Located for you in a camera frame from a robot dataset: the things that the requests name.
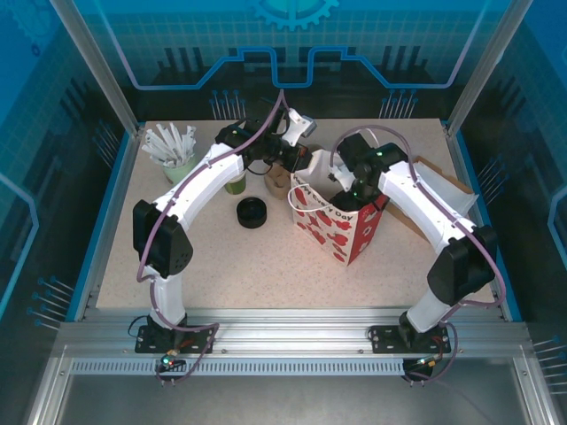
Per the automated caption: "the brown pulp cup carrier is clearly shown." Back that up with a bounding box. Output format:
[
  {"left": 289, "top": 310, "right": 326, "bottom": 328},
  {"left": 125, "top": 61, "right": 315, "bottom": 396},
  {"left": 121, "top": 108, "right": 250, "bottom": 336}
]
[{"left": 264, "top": 164, "right": 293, "bottom": 201}]

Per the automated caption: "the red white paper gift bag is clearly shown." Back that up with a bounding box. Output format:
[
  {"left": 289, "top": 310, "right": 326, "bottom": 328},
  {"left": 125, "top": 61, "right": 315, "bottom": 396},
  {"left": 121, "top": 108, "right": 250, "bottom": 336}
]
[{"left": 286, "top": 149, "right": 391, "bottom": 267}]

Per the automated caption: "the white paper-wrapped stick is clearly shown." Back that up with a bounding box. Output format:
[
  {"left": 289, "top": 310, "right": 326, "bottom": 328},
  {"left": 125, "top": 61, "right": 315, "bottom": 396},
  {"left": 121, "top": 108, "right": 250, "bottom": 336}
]
[
  {"left": 145, "top": 129, "right": 178, "bottom": 161},
  {"left": 181, "top": 125, "right": 197, "bottom": 157},
  {"left": 142, "top": 142, "right": 176, "bottom": 166},
  {"left": 169, "top": 122, "right": 185, "bottom": 158},
  {"left": 157, "top": 123, "right": 181, "bottom": 159}
]

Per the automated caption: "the mint green holder cup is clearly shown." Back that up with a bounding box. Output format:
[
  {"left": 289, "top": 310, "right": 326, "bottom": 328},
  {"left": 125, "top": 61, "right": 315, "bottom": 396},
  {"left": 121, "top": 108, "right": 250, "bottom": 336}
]
[{"left": 161, "top": 152, "right": 197, "bottom": 185}]

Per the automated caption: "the aluminium frame post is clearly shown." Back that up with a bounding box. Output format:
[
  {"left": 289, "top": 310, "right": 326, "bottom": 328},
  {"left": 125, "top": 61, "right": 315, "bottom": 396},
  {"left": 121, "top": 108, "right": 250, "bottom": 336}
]
[
  {"left": 49, "top": 0, "right": 145, "bottom": 136},
  {"left": 445, "top": 0, "right": 535, "bottom": 136}
]

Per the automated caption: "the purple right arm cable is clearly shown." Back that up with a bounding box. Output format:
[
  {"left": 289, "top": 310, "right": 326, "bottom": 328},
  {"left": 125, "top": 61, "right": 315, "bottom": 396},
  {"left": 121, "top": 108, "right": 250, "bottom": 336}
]
[{"left": 331, "top": 125, "right": 509, "bottom": 384}]

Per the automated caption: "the blue aluminium table edge rail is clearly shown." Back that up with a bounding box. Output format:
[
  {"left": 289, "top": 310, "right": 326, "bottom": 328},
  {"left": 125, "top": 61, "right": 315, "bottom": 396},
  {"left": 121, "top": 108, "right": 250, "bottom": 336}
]
[{"left": 66, "top": 127, "right": 145, "bottom": 323}]

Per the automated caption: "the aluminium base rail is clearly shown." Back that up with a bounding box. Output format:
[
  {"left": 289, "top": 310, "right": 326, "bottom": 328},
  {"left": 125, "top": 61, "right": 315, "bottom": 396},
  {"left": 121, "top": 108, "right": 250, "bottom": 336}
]
[{"left": 57, "top": 306, "right": 531, "bottom": 358}]

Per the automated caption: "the white slotted cable duct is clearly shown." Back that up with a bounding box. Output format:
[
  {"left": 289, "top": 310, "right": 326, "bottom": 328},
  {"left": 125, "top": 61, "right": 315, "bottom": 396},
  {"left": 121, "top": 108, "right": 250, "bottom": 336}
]
[{"left": 70, "top": 357, "right": 407, "bottom": 377}]

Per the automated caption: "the aluminium frame bar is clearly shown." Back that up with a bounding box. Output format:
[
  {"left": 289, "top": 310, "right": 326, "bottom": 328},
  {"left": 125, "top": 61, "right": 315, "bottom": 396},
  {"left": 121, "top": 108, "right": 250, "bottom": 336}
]
[
  {"left": 511, "top": 353, "right": 562, "bottom": 425},
  {"left": 24, "top": 349, "right": 74, "bottom": 425}
]

